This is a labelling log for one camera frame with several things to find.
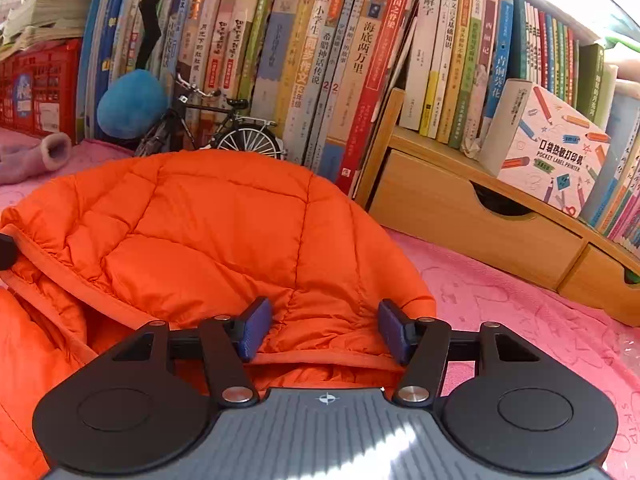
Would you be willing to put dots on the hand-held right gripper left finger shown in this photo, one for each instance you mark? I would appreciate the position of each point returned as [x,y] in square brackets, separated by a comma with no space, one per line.
[255,330]

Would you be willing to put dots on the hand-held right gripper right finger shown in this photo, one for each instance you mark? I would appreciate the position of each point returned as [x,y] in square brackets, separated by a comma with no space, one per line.
[392,330]

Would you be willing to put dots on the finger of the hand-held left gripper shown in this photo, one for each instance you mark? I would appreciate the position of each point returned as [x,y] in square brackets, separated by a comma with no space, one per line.
[7,252]

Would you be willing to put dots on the orange puffer jacket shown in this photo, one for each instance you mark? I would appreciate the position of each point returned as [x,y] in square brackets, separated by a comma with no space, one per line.
[200,235]

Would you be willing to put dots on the wooden drawer organizer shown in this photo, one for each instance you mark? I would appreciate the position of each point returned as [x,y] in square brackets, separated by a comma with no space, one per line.
[450,210]

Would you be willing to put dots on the large red plastic basket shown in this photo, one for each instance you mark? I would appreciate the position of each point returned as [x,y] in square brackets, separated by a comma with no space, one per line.
[45,90]

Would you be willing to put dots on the black model bicycle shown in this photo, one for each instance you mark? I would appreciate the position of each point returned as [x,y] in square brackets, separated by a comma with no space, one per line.
[250,140]

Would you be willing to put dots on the blue plush ball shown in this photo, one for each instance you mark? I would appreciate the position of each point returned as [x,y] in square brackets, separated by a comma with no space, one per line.
[130,105]

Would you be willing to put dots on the crumpled paper ball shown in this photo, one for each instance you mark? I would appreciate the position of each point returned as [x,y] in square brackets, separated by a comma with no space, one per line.
[471,149]

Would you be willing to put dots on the white pencil-print box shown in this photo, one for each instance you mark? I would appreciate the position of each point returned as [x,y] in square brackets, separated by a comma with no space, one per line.
[550,160]

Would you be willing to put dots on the stack of paper booklets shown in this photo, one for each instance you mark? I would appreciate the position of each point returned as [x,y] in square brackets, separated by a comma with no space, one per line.
[50,15]

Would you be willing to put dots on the row of books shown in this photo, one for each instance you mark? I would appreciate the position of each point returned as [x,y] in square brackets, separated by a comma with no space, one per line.
[300,60]

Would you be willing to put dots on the stack of green booklets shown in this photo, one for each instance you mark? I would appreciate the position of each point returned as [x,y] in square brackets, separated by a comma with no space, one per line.
[622,45]

